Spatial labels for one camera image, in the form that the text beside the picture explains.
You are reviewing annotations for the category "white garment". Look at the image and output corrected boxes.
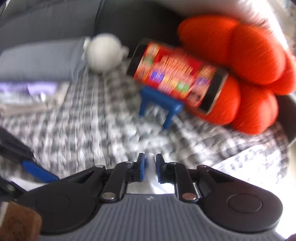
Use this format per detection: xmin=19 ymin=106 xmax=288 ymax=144
xmin=126 ymin=153 xmax=175 ymax=195

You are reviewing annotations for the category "brown sleeve cuff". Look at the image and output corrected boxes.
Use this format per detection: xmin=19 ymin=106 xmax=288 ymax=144
xmin=1 ymin=201 xmax=42 ymax=241

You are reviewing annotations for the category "grey checked quilt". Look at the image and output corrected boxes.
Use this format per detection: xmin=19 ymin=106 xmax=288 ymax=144
xmin=1 ymin=64 xmax=290 ymax=190

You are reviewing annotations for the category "blue phone stand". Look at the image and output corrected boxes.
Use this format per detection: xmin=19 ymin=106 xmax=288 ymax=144
xmin=139 ymin=86 xmax=184 ymax=129

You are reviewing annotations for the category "smartphone on stand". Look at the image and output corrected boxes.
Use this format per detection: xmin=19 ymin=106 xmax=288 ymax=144
xmin=127 ymin=39 xmax=228 ymax=114

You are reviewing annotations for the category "grey folded cloth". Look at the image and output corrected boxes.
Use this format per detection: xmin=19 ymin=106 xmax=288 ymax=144
xmin=1 ymin=37 xmax=89 ymax=82

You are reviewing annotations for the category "white plush toy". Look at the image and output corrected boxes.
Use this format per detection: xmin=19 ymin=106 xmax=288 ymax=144
xmin=83 ymin=33 xmax=130 ymax=74

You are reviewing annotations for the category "orange flower cushion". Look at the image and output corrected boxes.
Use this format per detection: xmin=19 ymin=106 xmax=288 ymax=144
xmin=178 ymin=15 xmax=295 ymax=135

